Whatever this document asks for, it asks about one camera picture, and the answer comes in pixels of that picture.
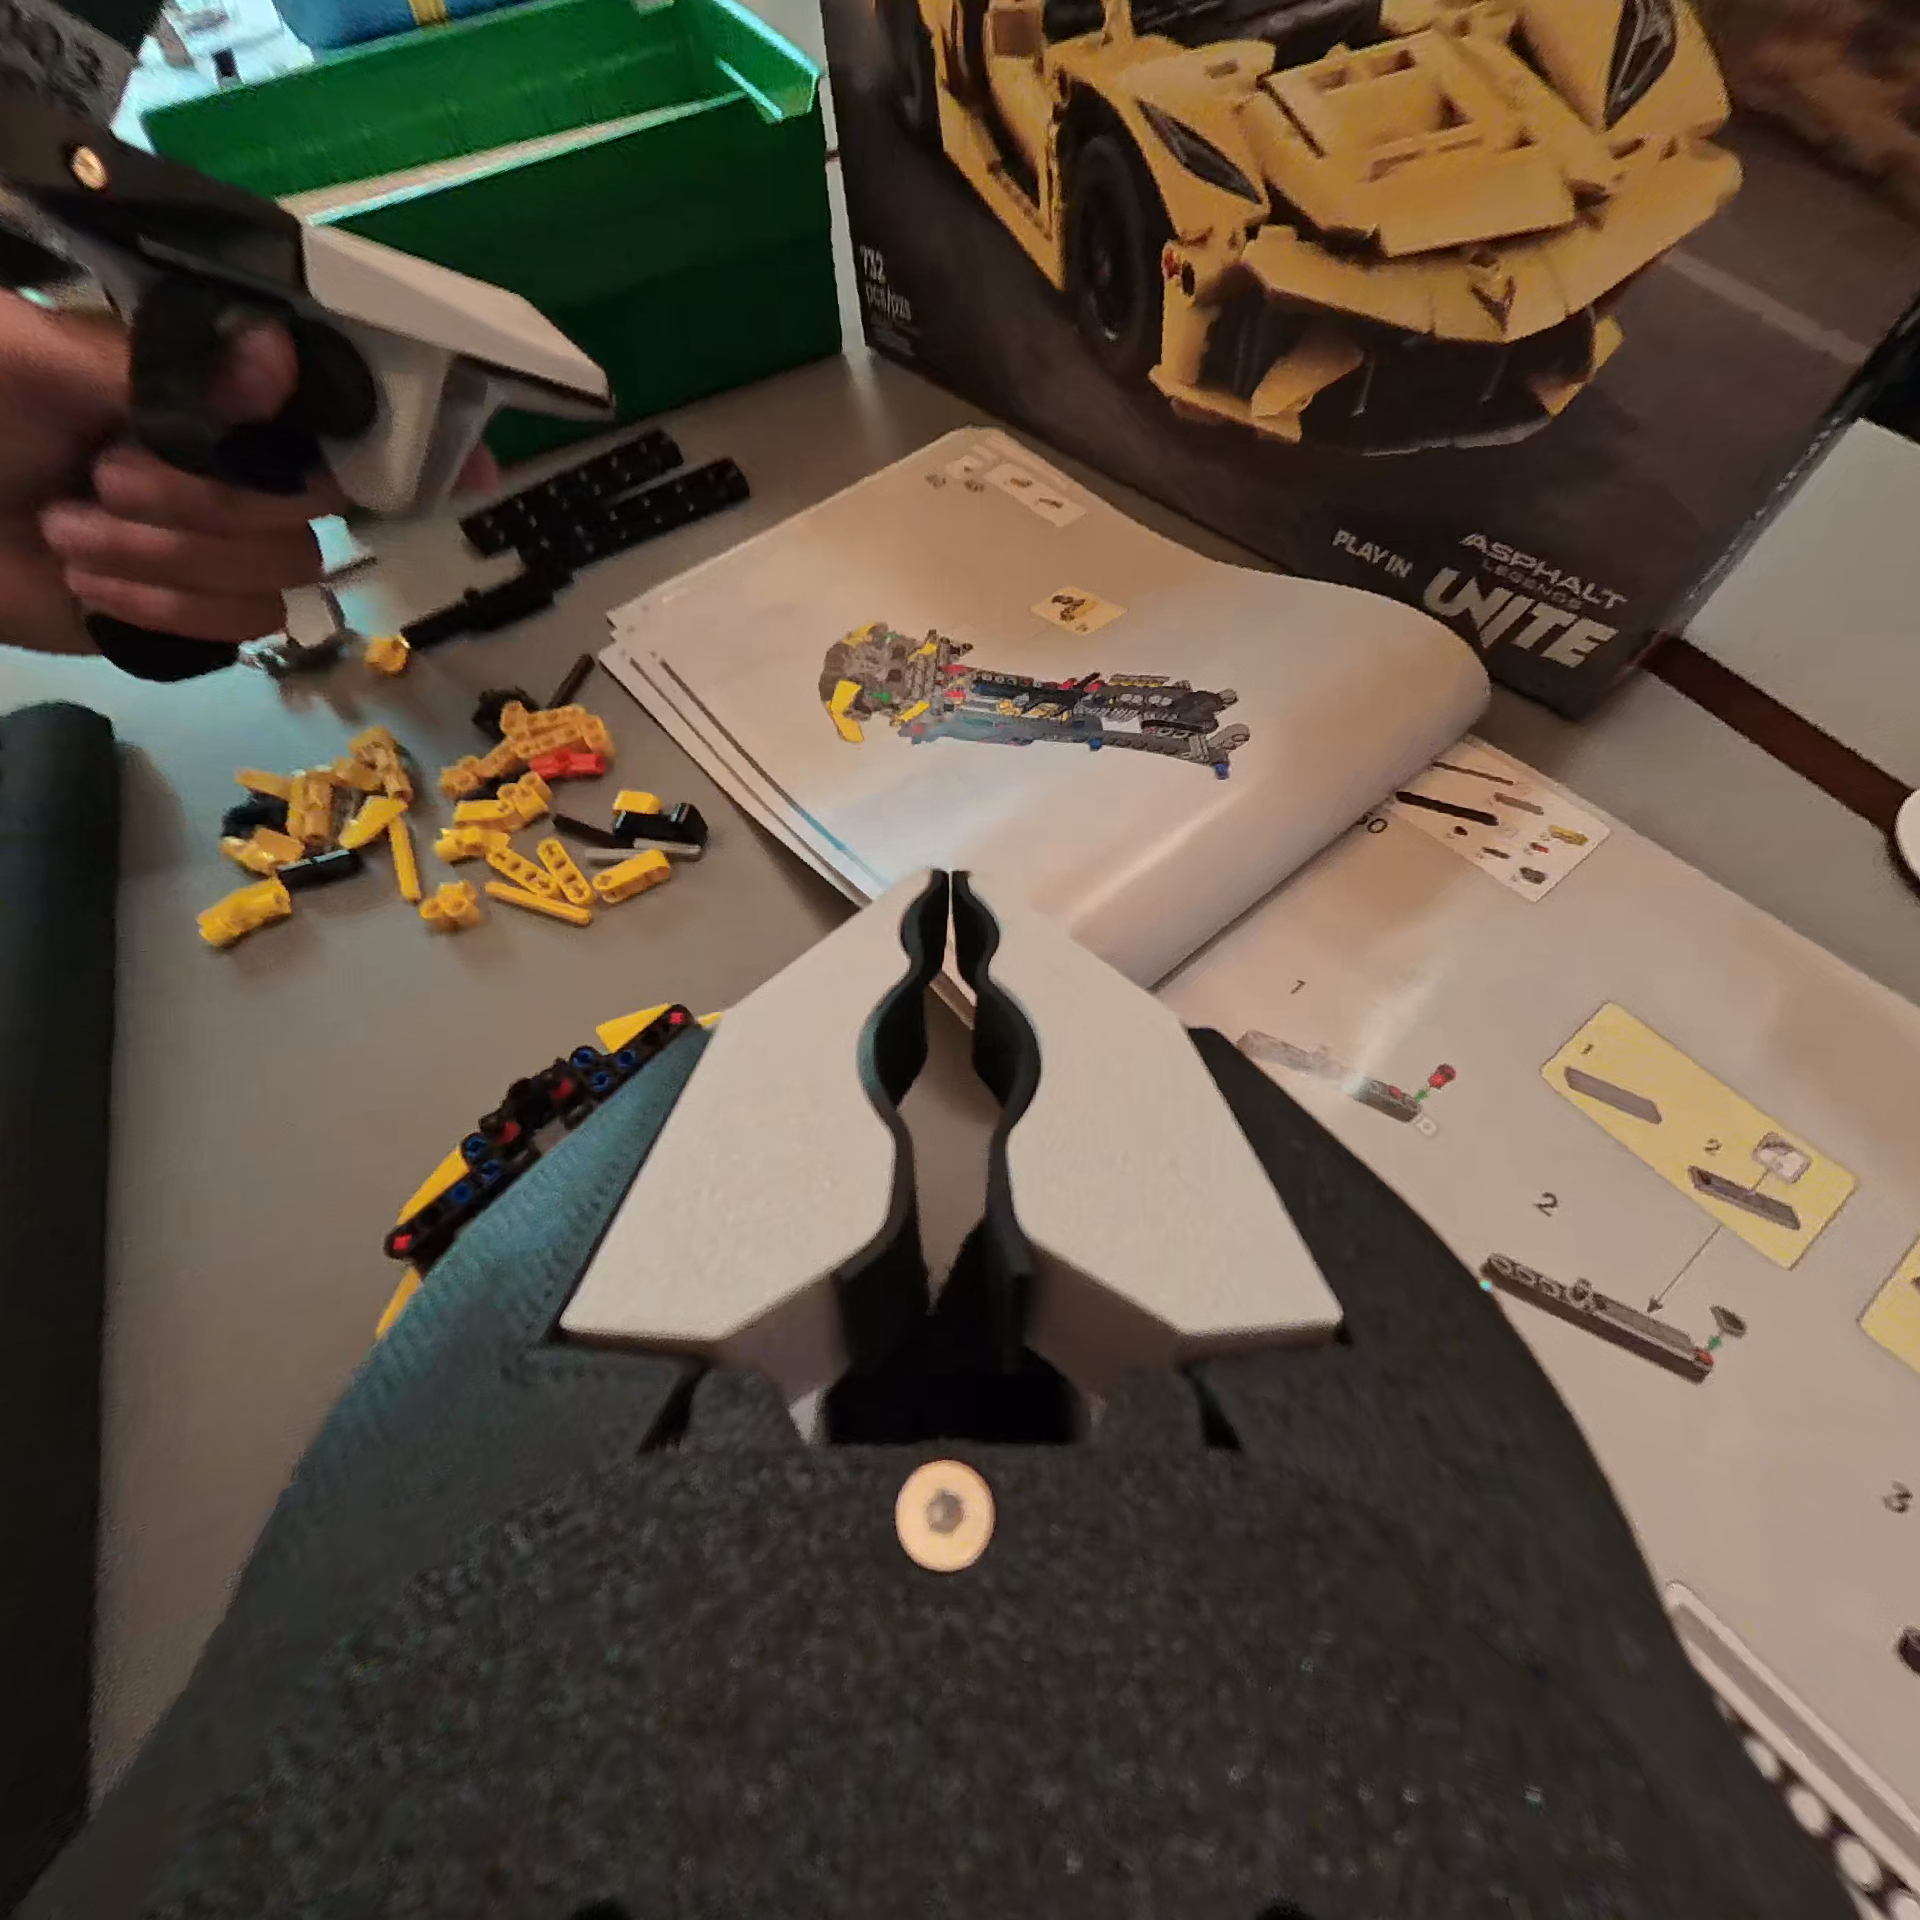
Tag partly built lego chassis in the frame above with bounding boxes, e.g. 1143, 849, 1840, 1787
374, 1001, 726, 1337

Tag black long lego beam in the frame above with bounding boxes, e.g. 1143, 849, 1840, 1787
399, 561, 581, 655

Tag person's left hand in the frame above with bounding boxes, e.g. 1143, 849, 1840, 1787
0, 290, 503, 655

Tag pile of yellow Lego pieces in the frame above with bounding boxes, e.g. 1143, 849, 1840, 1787
197, 632, 714, 949

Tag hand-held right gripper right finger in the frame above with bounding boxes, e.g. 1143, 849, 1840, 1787
953, 867, 1344, 1396

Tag lego instruction booklet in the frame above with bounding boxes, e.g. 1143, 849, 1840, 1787
601, 428, 1920, 1920

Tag lego set box yellow car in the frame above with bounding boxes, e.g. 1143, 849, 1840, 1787
821, 0, 1920, 726

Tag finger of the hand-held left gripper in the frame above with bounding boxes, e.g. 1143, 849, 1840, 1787
296, 223, 619, 423

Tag teal plastic container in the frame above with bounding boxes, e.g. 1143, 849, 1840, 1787
271, 0, 527, 49

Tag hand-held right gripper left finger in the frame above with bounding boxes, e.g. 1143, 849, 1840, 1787
559, 867, 956, 1405

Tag pale grey lego parts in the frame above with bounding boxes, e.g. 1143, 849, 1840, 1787
238, 580, 358, 676

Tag green plastic bin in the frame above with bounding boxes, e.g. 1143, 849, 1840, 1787
140, 0, 847, 466

